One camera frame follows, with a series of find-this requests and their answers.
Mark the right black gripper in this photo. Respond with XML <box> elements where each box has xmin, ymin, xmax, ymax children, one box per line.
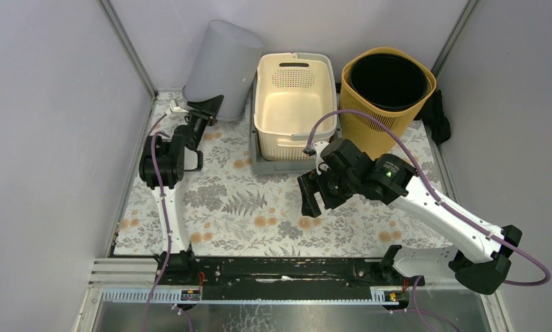
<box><xmin>297</xmin><ymin>164</ymin><xmax>358</xmax><ymax>217</ymax></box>

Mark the large grey plastic bin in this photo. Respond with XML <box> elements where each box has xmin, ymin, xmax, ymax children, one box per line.
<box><xmin>183</xmin><ymin>20</ymin><xmax>264</xmax><ymax>122</ymax></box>

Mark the black ribbed plastic bin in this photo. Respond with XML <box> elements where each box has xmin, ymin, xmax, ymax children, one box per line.
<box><xmin>349</xmin><ymin>53</ymin><xmax>429</xmax><ymax>112</ymax></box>

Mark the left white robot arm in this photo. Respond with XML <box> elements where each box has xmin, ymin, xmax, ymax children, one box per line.
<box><xmin>138</xmin><ymin>95</ymin><xmax>224</xmax><ymax>284</ymax></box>

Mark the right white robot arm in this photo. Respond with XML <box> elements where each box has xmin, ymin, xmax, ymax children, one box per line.
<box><xmin>297</xmin><ymin>138</ymin><xmax>522</xmax><ymax>295</ymax></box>

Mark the grey plastic tray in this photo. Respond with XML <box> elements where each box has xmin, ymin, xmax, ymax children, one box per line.
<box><xmin>249</xmin><ymin>51</ymin><xmax>343</xmax><ymax>176</ymax></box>

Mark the yellow perforated plastic basket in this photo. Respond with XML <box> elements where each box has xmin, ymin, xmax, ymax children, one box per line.
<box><xmin>339</xmin><ymin>47</ymin><xmax>436</xmax><ymax>159</ymax></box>

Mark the cream perforated plastic basket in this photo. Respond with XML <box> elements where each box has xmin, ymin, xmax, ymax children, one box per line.
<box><xmin>254</xmin><ymin>53</ymin><xmax>338</xmax><ymax>162</ymax></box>

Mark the floral patterned table mat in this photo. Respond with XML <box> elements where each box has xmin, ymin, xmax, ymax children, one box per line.
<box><xmin>112</xmin><ymin>99</ymin><xmax>451</xmax><ymax>257</ymax></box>

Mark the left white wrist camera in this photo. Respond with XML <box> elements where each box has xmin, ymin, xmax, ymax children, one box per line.
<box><xmin>165</xmin><ymin>100</ymin><xmax>189</xmax><ymax>116</ymax></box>

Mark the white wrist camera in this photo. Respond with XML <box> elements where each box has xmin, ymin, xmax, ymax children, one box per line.
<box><xmin>303</xmin><ymin>141</ymin><xmax>330</xmax><ymax>176</ymax></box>
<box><xmin>165</xmin><ymin>100</ymin><xmax>189</xmax><ymax>116</ymax></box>

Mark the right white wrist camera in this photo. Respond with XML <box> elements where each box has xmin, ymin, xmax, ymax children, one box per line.
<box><xmin>303</xmin><ymin>141</ymin><xmax>330</xmax><ymax>176</ymax></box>

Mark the aluminium cable duct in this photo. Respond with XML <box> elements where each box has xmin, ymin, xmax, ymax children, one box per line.
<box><xmin>102</xmin><ymin>286</ymin><xmax>401</xmax><ymax>306</ymax></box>

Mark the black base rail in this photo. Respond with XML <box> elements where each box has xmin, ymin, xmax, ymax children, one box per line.
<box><xmin>156</xmin><ymin>257</ymin><xmax>425</xmax><ymax>302</ymax></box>

